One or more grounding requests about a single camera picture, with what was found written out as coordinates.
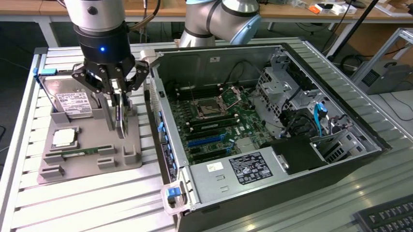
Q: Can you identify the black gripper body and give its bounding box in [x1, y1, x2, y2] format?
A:
[73, 21, 136, 65]

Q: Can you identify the black graphics card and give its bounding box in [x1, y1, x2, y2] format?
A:
[109, 79, 131, 140]

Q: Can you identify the hard disk in blue carrier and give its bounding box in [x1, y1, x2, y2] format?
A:
[33, 68, 101, 119]

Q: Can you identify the thin locking lever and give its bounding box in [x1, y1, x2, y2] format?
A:
[187, 82, 196, 104]

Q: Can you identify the empty black RAM slot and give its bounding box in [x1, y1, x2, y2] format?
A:
[177, 92, 224, 102]
[175, 86, 221, 96]

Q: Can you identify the gray parts rack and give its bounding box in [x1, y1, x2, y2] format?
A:
[36, 90, 143, 186]

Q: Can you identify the CPU socket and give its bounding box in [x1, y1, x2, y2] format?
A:
[191, 98, 225, 119]

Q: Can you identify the silver CPU chip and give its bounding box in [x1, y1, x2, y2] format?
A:
[50, 129, 77, 147]

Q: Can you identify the metal socket cover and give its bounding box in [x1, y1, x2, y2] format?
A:
[217, 86, 247, 111]

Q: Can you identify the green RAM stick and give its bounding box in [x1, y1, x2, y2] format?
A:
[58, 147, 100, 157]

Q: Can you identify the black RAM stick with label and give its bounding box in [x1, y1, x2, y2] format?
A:
[188, 115, 240, 133]

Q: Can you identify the black expansion slot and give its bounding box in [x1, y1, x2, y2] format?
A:
[192, 148, 228, 163]
[184, 128, 223, 141]

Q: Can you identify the blue expansion slot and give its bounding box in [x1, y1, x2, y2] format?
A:
[187, 135, 225, 147]

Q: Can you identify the green motherboard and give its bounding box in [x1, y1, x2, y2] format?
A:
[167, 84, 278, 165]

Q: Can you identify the silver disk bay cage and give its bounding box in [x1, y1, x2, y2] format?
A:
[256, 66, 323, 128]

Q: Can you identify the silver chipset heat sink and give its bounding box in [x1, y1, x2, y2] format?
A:
[234, 139, 258, 154]

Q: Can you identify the blue case latch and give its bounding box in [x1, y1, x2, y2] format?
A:
[164, 187, 180, 200]

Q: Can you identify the gray power supply unit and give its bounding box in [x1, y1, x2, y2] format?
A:
[188, 146, 287, 205]

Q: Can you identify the black plastic shroud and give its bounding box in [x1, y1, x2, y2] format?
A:
[259, 136, 328, 176]

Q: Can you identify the orange and white box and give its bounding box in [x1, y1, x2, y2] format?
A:
[307, 3, 334, 15]

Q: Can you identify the black open PC case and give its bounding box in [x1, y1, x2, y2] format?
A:
[139, 43, 393, 232]

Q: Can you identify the silver perforated disk bay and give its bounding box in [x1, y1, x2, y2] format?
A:
[308, 129, 370, 165]

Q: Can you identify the black stand pole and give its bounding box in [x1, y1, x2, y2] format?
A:
[324, 0, 379, 62]

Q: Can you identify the brown cardboard box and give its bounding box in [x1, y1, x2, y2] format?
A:
[383, 0, 413, 12]

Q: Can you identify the black keyboard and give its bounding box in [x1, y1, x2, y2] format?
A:
[351, 194, 413, 232]

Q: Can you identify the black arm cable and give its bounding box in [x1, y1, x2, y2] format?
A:
[127, 0, 161, 43]

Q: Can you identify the wooden desk with white frame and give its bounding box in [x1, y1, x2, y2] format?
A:
[259, 0, 413, 55]
[0, 0, 187, 48]

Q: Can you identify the black wire loop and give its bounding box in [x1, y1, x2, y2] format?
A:
[224, 60, 260, 85]

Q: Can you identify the blue disk wire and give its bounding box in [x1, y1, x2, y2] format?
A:
[312, 102, 328, 139]

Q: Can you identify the gray box with black handle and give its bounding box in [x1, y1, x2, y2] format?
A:
[351, 60, 413, 95]

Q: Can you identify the aluminium profile frame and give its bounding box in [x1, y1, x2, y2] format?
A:
[350, 27, 413, 83]

